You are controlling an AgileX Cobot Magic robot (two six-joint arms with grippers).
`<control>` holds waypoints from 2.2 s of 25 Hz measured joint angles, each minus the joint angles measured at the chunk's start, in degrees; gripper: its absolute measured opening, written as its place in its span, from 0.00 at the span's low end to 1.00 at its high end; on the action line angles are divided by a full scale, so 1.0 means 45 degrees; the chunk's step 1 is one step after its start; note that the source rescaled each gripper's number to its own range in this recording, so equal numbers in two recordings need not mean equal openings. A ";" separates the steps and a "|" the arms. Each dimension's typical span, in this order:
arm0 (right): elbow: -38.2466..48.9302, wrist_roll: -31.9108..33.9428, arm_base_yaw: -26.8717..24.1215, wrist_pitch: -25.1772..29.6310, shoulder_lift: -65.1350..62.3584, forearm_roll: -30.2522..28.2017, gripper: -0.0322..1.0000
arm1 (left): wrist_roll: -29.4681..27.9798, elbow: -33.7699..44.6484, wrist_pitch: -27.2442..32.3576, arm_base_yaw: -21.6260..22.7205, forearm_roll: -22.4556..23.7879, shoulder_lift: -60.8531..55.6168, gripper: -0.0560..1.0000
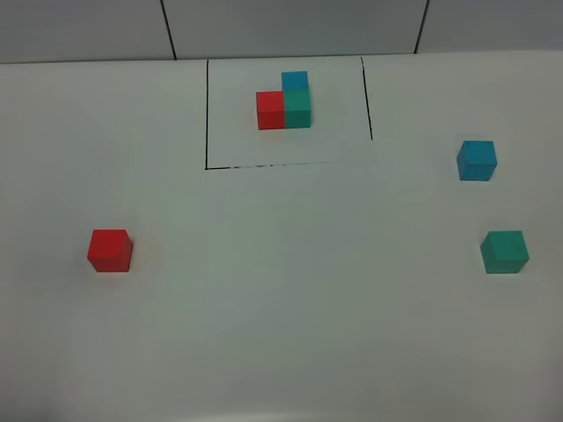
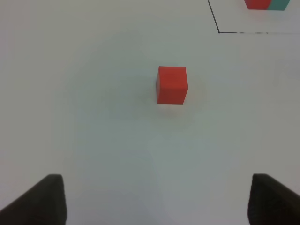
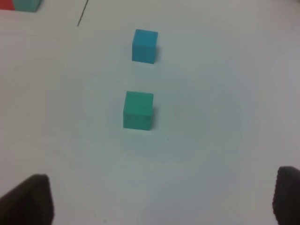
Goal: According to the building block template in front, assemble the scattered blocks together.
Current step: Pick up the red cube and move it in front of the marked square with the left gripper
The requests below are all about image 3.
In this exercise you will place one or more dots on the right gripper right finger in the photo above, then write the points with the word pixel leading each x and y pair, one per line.
pixel 286 199

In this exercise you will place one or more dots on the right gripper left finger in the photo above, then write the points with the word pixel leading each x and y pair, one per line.
pixel 29 203

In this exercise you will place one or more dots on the blue cube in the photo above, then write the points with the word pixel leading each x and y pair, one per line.
pixel 144 46

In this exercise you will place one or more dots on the template green cube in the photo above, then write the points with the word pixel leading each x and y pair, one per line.
pixel 26 5

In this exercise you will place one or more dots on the template red cube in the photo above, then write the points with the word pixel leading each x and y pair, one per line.
pixel 7 5

